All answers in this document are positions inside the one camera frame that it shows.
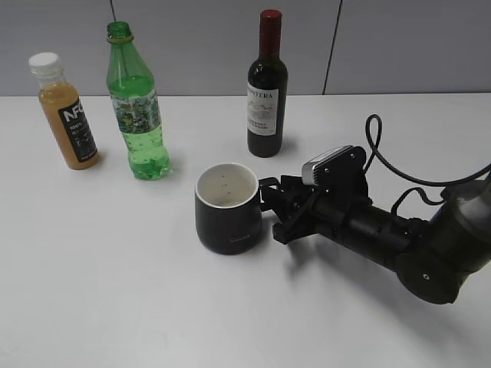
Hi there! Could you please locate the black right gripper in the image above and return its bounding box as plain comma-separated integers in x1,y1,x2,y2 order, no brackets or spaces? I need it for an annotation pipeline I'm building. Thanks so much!
259,171,374,245

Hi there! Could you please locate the black mug white inside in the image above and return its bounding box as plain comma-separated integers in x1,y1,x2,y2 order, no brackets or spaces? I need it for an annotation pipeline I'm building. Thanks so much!
195,163,276,255

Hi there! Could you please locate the green sprite bottle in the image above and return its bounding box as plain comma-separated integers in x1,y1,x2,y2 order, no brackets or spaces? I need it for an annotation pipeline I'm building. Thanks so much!
106,21,170,180

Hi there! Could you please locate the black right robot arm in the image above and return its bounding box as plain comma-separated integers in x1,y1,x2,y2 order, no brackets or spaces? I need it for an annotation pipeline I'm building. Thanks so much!
259,163,490,304

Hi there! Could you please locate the dark red wine bottle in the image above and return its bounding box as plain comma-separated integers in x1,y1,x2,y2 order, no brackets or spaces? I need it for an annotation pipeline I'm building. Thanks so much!
246,9,288,158

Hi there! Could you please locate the orange juice bottle white cap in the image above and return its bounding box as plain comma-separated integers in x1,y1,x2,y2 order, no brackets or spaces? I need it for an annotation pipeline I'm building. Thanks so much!
28,52,99,170

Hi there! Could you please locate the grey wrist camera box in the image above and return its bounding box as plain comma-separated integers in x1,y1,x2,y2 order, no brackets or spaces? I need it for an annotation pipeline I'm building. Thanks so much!
301,145,367,189

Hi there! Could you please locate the black camera cable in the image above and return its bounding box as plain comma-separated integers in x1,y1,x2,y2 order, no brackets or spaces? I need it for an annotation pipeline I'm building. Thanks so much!
364,114,491,215

